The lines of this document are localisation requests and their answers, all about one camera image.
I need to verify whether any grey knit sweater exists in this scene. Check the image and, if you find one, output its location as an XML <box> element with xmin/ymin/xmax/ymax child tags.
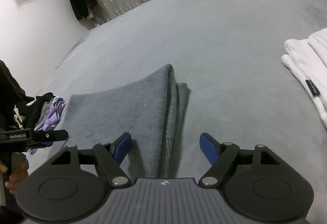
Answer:
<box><xmin>47</xmin><ymin>64</ymin><xmax>191</xmax><ymax>178</ymax></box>

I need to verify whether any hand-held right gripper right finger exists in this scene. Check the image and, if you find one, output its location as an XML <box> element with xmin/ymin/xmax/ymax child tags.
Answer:
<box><xmin>199</xmin><ymin>133</ymin><xmax>281</xmax><ymax>187</ymax></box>

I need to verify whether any grey bed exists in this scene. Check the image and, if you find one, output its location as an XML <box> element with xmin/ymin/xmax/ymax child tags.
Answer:
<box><xmin>33</xmin><ymin>0</ymin><xmax>327</xmax><ymax>181</ymax></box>

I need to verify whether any purple folded cloth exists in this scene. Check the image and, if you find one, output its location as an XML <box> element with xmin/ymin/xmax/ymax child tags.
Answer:
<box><xmin>28</xmin><ymin>97</ymin><xmax>66</xmax><ymax>155</ymax></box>

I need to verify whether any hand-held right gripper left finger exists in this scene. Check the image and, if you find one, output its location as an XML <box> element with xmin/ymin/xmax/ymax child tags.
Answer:
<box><xmin>51</xmin><ymin>133</ymin><xmax>132</xmax><ymax>187</ymax></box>

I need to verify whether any pale hanging cloth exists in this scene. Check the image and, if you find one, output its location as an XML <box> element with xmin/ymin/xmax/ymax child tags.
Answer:
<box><xmin>85</xmin><ymin>7</ymin><xmax>101</xmax><ymax>27</ymax></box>

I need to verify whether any person's left hand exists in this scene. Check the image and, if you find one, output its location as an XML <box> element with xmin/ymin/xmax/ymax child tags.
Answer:
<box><xmin>0</xmin><ymin>158</ymin><xmax>29</xmax><ymax>195</ymax></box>

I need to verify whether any black folded cloth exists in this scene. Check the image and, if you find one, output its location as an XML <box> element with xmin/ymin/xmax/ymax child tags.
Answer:
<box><xmin>26</xmin><ymin>92</ymin><xmax>55</xmax><ymax>129</ymax></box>

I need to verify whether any white folded garment black label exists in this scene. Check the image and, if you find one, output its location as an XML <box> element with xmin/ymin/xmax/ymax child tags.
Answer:
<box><xmin>281</xmin><ymin>39</ymin><xmax>327</xmax><ymax>129</ymax></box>

